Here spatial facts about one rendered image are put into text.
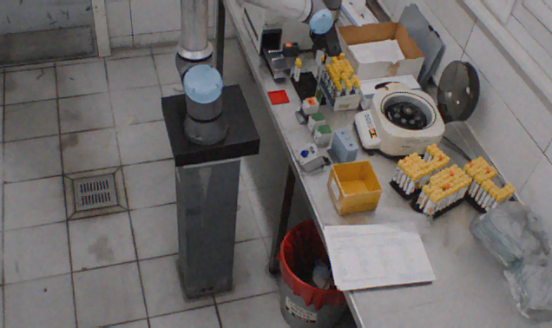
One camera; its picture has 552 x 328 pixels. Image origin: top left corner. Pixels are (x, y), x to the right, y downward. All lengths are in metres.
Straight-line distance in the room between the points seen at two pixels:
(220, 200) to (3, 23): 2.01
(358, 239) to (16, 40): 2.57
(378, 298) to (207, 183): 0.72
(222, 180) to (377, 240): 0.59
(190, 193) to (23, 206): 1.23
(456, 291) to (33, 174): 2.20
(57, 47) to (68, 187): 1.04
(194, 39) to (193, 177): 0.47
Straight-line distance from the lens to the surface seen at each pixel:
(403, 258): 1.86
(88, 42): 3.83
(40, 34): 3.79
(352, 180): 2.01
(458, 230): 2.01
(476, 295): 1.89
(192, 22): 1.87
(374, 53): 2.47
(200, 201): 2.16
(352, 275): 1.78
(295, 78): 2.31
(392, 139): 2.07
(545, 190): 2.01
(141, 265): 2.82
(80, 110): 3.54
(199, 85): 1.86
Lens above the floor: 2.37
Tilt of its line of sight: 48 degrees down
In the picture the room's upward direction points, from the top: 8 degrees clockwise
